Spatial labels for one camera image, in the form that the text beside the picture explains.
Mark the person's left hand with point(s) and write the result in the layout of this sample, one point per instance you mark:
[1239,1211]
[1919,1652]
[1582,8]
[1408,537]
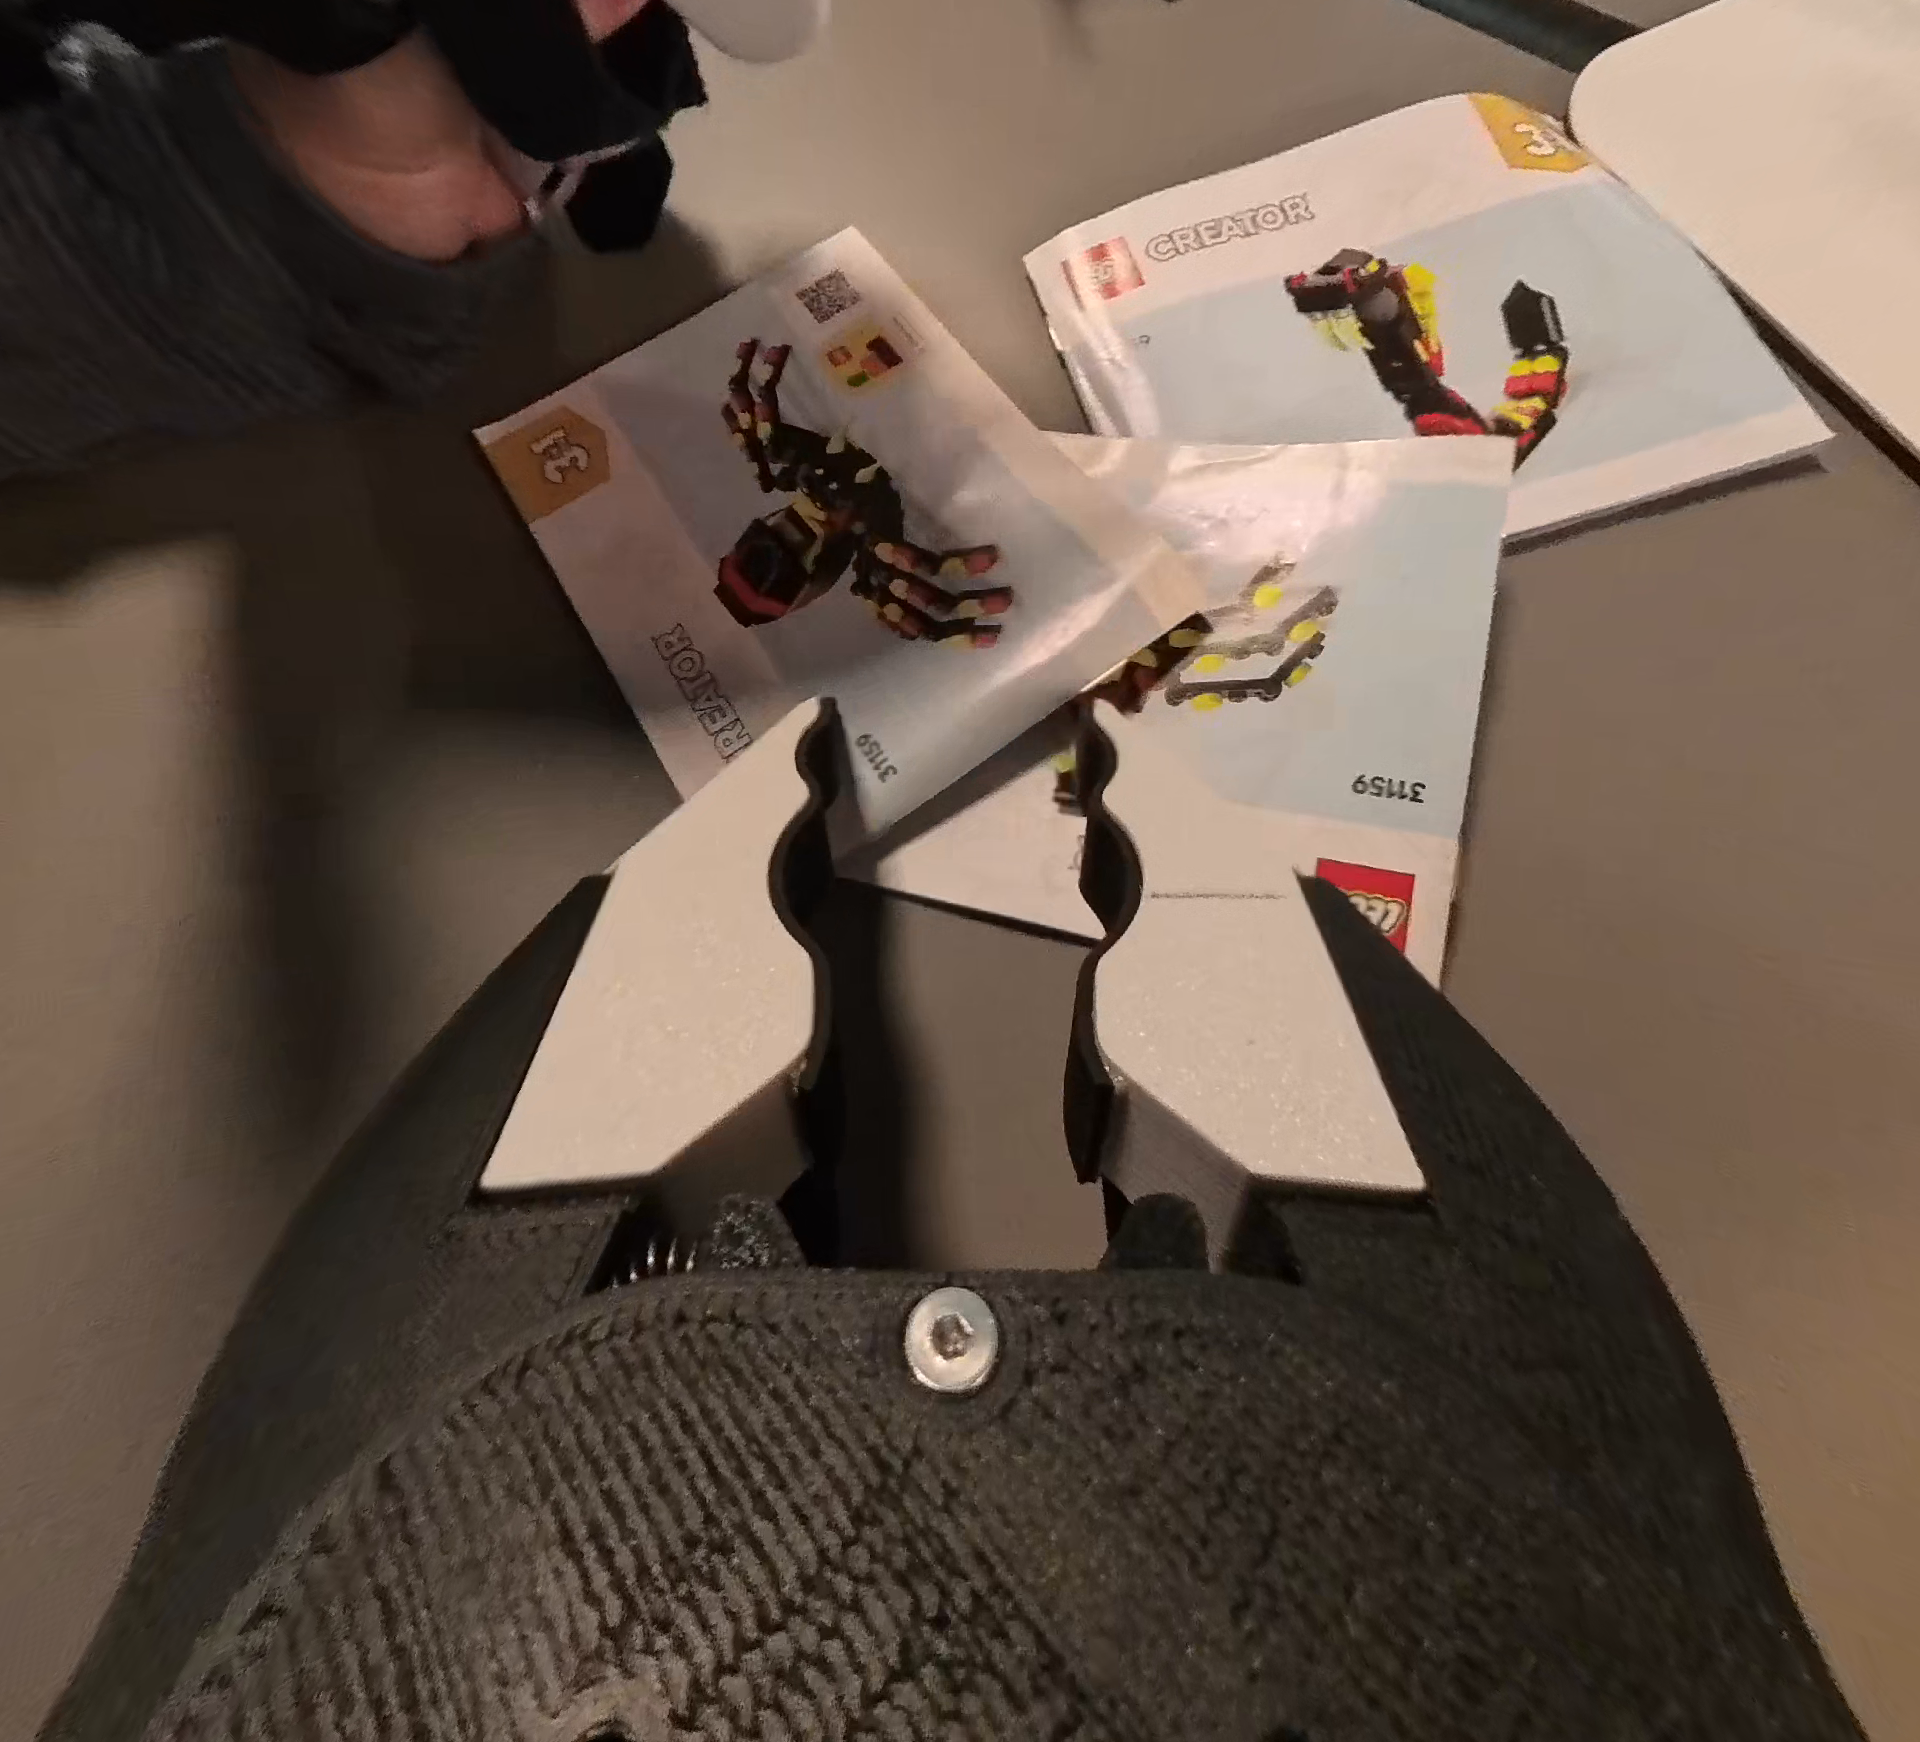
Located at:
[375,153]

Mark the snake instruction booklet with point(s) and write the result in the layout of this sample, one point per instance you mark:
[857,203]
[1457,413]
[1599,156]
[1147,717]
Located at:
[1650,333]

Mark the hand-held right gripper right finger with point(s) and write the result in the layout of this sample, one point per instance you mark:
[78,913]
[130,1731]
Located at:
[1258,1037]

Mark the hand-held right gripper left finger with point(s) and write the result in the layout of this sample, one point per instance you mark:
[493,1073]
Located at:
[659,1022]

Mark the spider instruction booklet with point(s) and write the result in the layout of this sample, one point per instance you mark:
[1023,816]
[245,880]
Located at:
[644,542]

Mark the person's left forearm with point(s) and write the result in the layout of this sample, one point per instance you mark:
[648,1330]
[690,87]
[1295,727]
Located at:
[150,272]

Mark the clear stand with white base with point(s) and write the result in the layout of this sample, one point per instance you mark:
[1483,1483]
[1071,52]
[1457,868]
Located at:
[1784,122]

